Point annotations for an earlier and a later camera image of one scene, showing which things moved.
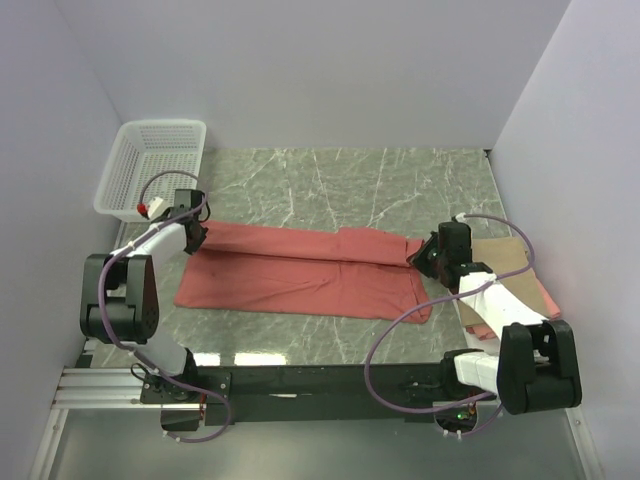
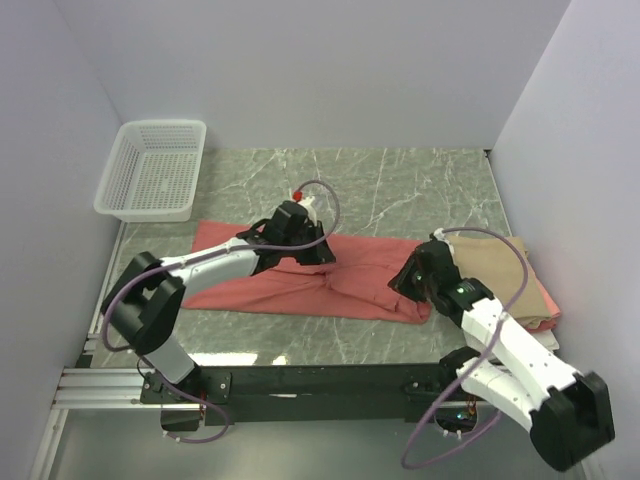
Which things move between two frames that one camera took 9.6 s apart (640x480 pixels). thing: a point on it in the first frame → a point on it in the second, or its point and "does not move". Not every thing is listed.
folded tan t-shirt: [504, 255] does not move
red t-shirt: [303, 269] does not move
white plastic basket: [141, 149] does not move
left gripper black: [193, 248] → [321, 254]
